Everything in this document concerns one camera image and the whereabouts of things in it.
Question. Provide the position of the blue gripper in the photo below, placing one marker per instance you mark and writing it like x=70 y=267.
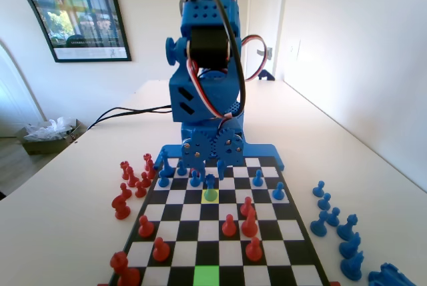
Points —
x=211 y=148

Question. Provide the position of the blue chess queen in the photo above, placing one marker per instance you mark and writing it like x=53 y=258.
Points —
x=209 y=184

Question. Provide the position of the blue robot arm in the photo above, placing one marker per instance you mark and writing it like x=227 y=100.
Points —
x=213 y=16

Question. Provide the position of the red chess pawn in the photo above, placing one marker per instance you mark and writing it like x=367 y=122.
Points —
x=125 y=192
x=145 y=181
x=247 y=204
x=229 y=226
x=161 y=251
x=145 y=227
x=254 y=251
x=140 y=191

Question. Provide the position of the red chess rook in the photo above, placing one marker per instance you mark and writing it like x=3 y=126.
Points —
x=147 y=161
x=124 y=170

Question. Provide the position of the red chess king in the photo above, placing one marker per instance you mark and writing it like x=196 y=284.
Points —
x=126 y=274

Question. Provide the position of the black white chessboard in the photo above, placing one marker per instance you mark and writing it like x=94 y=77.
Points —
x=207 y=232

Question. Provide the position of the small blue printed part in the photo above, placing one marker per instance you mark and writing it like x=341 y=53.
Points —
x=265 y=76

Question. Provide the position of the clear plastic bag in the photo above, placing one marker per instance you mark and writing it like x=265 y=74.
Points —
x=46 y=129

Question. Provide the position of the cardboard box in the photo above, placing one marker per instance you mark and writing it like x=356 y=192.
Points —
x=40 y=146

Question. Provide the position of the blue board mount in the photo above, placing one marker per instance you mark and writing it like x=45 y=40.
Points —
x=260 y=151

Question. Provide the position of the framed wall poster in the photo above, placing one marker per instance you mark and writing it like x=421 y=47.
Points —
x=86 y=16

